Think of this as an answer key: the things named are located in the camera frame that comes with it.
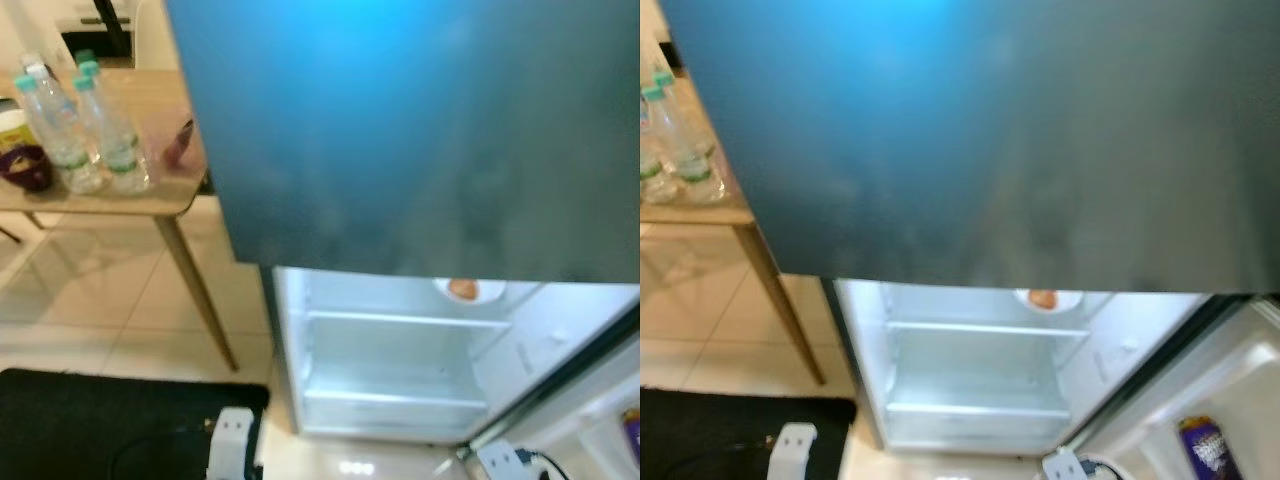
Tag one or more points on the glass fridge shelf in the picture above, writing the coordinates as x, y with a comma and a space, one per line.
400, 320
985, 328

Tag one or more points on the dark teal fridge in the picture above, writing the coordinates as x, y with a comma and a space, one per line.
400, 130
950, 130

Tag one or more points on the wooden table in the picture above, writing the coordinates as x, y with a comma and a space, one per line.
140, 95
690, 213

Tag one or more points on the white bowl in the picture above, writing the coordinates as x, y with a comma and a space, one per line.
495, 292
1070, 300

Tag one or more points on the orange food piece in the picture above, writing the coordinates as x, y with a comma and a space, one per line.
462, 290
1043, 299

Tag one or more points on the purple snack packet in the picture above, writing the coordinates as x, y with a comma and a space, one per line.
1208, 450
633, 435

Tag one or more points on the black floor mat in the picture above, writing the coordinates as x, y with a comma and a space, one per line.
80, 420
700, 440

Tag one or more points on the clear crisper drawer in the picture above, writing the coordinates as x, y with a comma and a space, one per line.
975, 420
395, 410

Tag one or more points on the red purple item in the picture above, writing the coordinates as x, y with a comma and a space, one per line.
180, 145

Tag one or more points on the clear plastic container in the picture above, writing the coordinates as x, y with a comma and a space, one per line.
155, 140

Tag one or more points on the dark purple bowl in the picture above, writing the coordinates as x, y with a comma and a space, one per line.
25, 168

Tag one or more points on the white fridge wall sensor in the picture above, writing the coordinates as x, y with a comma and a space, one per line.
1130, 345
558, 336

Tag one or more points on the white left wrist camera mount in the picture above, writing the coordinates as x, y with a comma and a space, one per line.
230, 445
793, 452

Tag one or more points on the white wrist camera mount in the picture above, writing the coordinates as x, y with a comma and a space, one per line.
497, 462
793, 452
230, 445
1062, 466

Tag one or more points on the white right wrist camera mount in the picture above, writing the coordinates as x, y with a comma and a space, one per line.
1062, 466
497, 462

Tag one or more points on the black chair frame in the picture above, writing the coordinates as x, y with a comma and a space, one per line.
100, 45

